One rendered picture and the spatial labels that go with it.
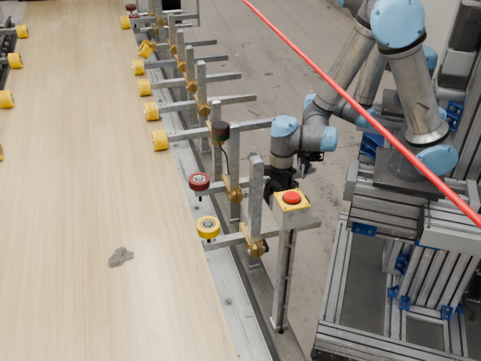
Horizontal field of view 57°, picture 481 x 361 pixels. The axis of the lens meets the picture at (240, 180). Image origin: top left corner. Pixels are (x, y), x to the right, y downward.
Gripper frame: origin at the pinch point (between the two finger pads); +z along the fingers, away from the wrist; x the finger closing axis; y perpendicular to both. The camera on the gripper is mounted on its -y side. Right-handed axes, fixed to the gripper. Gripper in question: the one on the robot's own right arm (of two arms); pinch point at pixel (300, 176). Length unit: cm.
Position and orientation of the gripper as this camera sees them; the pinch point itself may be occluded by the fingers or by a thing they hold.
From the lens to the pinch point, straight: 182.4
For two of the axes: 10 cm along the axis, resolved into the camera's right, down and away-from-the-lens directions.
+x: -2.9, -5.9, 7.6
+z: -0.1, 7.9, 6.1
